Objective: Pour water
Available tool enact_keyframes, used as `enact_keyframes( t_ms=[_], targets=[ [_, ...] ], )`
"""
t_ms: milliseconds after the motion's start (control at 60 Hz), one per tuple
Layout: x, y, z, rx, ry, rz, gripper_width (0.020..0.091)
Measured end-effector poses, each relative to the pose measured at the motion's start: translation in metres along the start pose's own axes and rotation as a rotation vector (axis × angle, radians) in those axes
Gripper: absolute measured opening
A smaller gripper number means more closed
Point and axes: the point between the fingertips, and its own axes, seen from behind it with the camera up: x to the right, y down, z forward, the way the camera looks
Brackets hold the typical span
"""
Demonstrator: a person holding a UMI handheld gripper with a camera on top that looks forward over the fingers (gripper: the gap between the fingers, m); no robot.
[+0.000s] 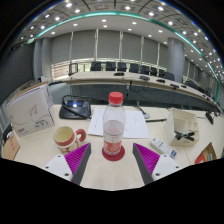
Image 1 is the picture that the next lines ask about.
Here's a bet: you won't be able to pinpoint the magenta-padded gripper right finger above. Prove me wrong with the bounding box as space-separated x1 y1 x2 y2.
132 142 183 186

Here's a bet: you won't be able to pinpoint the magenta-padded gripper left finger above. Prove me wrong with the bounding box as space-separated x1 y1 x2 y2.
42 142 92 186

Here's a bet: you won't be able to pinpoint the small white rectangular box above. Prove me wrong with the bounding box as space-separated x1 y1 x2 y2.
149 137 178 160

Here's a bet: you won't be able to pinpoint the flat round red coaster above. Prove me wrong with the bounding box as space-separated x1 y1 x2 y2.
101 144 126 162

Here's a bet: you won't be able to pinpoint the white paper sheet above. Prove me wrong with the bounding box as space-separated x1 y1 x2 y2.
87 107 151 140

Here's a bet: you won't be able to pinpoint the black pen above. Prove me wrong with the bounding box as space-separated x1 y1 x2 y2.
145 117 168 123

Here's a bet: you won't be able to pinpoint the black binder clip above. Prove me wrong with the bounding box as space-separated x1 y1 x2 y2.
173 130 196 141

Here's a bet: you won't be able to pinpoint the white desk organizer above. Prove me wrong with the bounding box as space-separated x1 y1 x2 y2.
163 107 201 147

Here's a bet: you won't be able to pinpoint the clear bottle with red cap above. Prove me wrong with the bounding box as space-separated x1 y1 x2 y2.
102 91 127 157

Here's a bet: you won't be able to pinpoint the black desk telephone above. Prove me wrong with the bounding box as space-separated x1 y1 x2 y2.
58 94 92 121

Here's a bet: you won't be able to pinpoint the red and brown booklet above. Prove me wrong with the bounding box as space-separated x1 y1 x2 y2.
194 142 218 165

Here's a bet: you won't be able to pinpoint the white cardboard box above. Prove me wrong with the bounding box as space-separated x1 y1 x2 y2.
6 82 56 138

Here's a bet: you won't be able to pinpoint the brown cardboard box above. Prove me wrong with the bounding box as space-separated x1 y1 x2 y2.
1 131 22 162

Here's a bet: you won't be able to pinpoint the long curved conference desk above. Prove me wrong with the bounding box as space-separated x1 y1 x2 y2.
48 70 223 113

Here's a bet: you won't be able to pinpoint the row of black office chairs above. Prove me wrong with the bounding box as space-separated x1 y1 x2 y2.
68 60 176 82

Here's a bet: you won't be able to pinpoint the ceiling spot lights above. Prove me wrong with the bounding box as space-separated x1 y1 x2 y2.
18 1 224 79

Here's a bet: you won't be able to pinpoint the cream mug with red handle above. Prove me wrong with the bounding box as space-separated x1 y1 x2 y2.
52 125 88 156

